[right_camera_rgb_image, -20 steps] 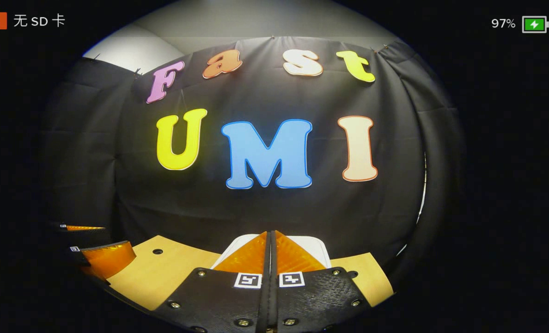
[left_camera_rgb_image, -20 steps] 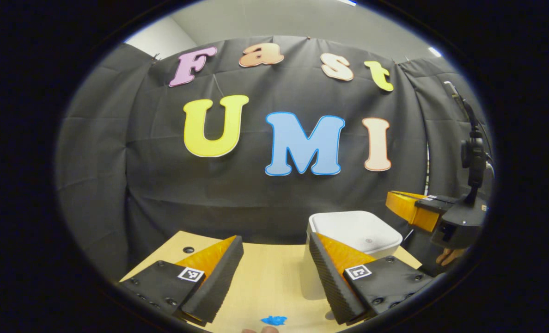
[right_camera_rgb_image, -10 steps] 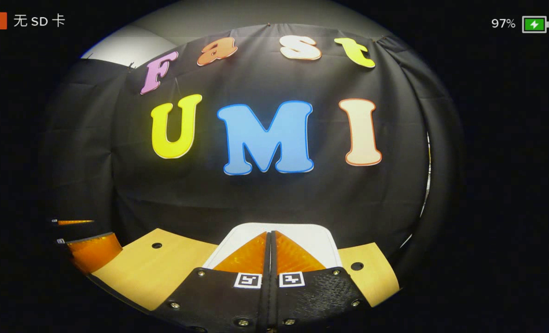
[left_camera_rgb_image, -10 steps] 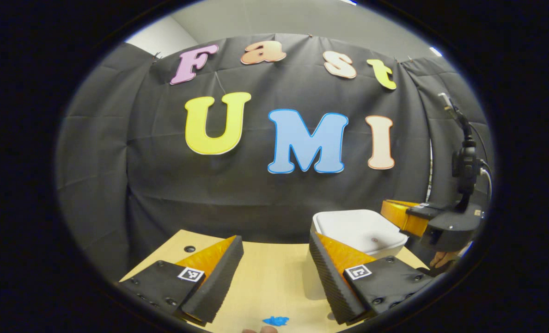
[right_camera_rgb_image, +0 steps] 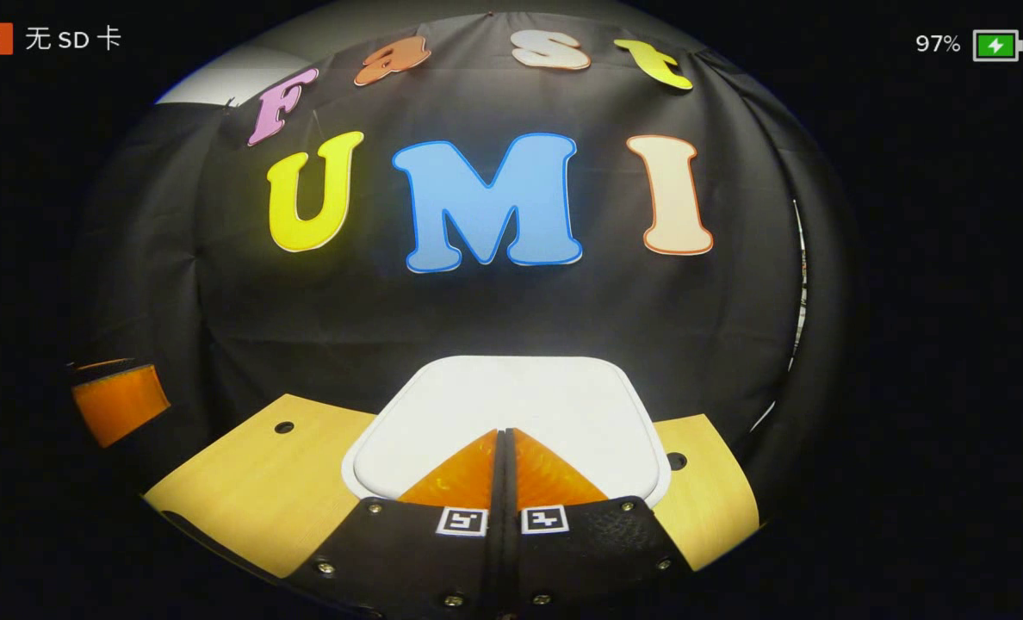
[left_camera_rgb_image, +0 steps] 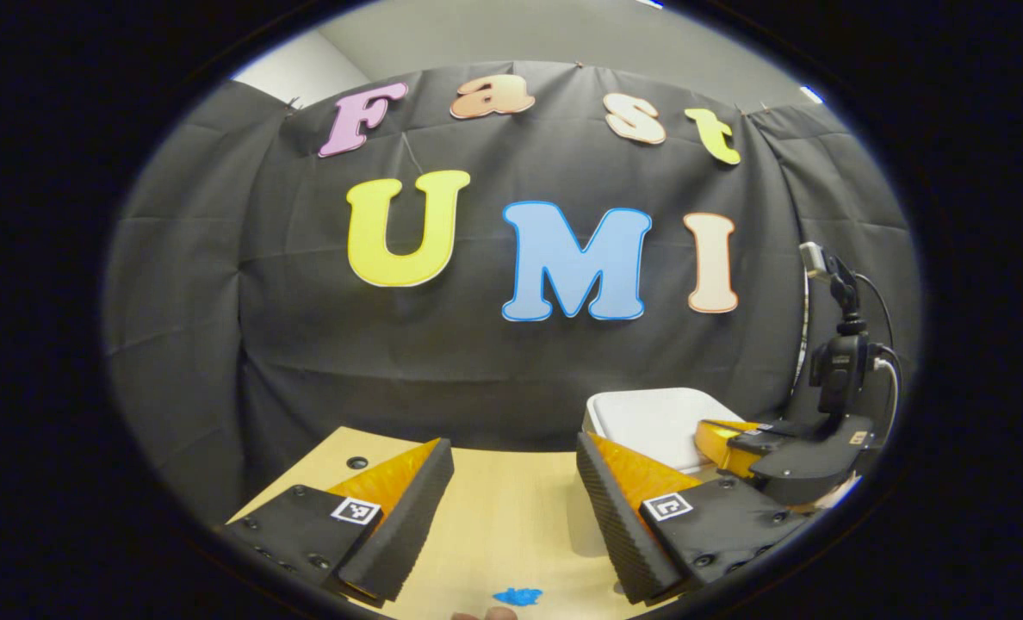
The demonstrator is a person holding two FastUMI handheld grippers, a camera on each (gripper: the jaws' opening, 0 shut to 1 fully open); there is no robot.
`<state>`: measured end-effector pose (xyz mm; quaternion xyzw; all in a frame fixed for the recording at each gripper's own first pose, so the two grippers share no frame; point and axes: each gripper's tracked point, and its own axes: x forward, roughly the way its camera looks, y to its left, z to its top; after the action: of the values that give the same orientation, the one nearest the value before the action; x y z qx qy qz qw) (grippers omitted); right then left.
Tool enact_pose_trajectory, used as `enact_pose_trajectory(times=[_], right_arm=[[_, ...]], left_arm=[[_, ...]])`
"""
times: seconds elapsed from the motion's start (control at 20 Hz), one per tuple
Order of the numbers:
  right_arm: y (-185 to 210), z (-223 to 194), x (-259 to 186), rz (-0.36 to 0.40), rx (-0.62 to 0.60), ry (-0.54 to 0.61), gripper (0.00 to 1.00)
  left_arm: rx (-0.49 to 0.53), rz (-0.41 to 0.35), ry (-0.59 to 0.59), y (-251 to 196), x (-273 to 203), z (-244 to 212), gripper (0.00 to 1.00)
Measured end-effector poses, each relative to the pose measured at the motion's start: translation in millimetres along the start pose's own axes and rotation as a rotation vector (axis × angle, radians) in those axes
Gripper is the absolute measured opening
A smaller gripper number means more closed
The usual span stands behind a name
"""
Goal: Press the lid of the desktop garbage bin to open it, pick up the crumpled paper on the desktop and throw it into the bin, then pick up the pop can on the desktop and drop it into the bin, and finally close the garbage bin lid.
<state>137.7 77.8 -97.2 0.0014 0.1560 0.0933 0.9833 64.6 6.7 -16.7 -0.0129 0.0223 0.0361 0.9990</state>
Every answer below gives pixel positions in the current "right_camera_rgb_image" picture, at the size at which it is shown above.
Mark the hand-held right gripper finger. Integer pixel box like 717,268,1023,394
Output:
283,428,505,620
505,428,698,620

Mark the wooden desktop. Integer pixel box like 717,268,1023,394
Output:
144,394,760,580

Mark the black backdrop cloth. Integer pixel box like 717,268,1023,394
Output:
68,13,857,526

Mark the white desktop garbage bin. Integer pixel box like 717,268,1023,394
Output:
342,356,673,509

